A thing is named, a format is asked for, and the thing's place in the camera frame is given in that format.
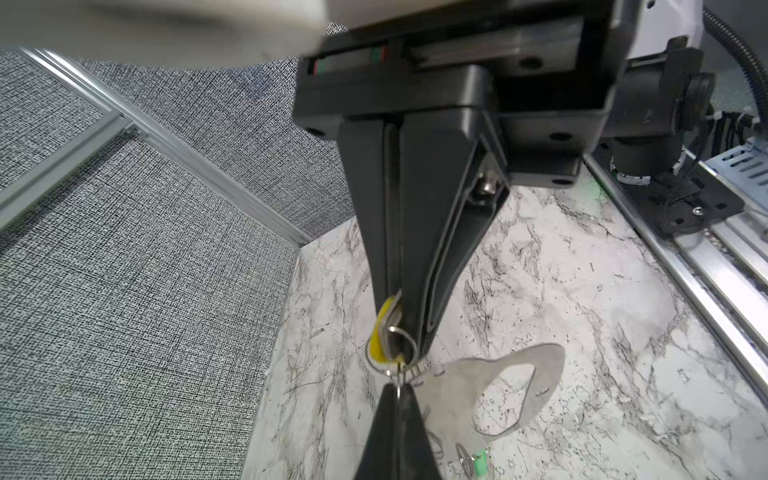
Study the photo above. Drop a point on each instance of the silver perforated metal key holder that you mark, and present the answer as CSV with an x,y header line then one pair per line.
x,y
448,394

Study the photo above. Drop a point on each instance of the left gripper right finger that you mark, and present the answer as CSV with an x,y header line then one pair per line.
x,y
415,458

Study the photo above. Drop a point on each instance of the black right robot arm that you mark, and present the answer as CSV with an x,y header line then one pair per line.
x,y
661,96

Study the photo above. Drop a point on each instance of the green key tag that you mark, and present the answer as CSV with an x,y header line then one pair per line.
x,y
480,465

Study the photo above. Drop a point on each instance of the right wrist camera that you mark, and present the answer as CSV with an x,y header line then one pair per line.
x,y
188,34

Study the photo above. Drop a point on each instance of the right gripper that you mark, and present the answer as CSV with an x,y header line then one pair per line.
x,y
484,93

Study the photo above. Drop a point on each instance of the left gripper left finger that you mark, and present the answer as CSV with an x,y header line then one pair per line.
x,y
378,460

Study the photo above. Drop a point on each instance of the yellow key tag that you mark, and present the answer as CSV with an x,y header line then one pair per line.
x,y
374,349

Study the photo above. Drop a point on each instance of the grey slotted cable duct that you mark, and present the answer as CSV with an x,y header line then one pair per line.
x,y
745,167

